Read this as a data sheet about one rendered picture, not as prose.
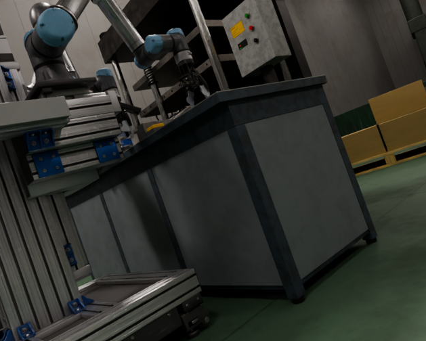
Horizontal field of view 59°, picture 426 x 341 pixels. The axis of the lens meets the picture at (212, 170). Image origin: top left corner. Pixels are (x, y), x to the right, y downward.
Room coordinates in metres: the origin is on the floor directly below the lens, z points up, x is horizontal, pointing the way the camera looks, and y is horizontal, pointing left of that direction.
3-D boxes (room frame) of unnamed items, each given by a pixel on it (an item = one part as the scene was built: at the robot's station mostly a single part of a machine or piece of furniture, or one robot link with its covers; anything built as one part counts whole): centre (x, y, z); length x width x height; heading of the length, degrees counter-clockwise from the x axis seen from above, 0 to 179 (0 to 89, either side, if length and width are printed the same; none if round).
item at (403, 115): (4.45, -2.02, 0.39); 1.39 x 1.06 x 0.78; 54
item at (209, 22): (3.13, -0.20, 1.51); 1.10 x 0.70 x 0.05; 40
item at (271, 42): (2.36, -0.54, 0.73); 0.30 x 0.22 x 1.47; 40
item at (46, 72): (1.43, 0.45, 1.09); 0.15 x 0.15 x 0.10
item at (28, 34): (1.42, 0.45, 1.20); 0.13 x 0.12 x 0.14; 39
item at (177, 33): (1.66, -0.05, 1.15); 0.09 x 0.08 x 0.11; 129
